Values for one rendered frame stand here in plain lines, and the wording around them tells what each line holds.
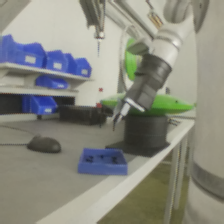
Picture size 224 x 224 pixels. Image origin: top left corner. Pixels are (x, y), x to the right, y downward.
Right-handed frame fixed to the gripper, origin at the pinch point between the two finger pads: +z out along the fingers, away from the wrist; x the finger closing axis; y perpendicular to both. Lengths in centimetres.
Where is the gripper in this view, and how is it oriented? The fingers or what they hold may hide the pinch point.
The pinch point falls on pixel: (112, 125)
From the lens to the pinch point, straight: 45.4
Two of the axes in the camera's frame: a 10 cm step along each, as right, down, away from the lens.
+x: -2.8, -0.4, 9.6
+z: -4.9, 8.7, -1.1
